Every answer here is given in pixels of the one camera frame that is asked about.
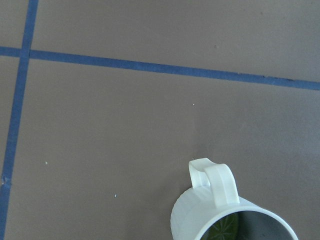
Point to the yellow lemon slice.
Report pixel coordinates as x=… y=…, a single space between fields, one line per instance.
x=225 y=228

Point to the white mug with handle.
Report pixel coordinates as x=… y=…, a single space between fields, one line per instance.
x=214 y=195

